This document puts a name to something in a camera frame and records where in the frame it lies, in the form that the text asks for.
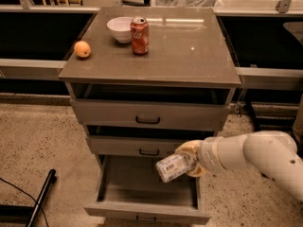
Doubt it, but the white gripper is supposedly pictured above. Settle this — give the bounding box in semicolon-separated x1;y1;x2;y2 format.
175;137;224;178

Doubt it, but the clear plastic water bottle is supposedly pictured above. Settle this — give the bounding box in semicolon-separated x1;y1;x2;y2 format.
156;153;198;183

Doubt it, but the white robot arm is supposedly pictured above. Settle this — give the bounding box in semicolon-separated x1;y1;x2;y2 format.
175;131;303;201

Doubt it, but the grey bottom drawer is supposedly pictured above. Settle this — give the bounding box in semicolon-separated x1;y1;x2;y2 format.
84;155;210;225

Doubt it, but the grey drawer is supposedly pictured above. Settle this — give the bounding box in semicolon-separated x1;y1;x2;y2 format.
84;155;210;225
86;126;214;157
71;84;229;131

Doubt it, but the grey top drawer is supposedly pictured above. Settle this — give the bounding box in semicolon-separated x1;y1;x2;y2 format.
71;84;229;131

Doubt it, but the grey middle drawer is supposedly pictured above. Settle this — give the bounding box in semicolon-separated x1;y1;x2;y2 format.
86;126;214;157

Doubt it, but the grey drawer cabinet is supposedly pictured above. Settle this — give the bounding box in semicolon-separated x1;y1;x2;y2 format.
58;6;241;163

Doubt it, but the black office chair base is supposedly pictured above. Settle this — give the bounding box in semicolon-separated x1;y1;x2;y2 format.
244;100;299;132

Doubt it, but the grey metal railing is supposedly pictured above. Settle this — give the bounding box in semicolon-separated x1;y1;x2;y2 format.
0;59;303;91

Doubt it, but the red soda can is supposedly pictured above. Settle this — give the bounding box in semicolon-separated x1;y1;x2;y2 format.
130;17;150;55

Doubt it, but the white ceramic bowl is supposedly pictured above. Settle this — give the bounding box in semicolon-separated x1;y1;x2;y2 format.
107;17;132;44

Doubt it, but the orange fruit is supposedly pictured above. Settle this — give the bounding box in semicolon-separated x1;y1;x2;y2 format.
74;41;91;58

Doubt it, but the black stand leg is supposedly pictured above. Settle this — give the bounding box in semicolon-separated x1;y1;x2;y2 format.
0;169;57;227

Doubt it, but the black floor cable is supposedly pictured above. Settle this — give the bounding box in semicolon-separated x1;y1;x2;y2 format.
0;177;50;227

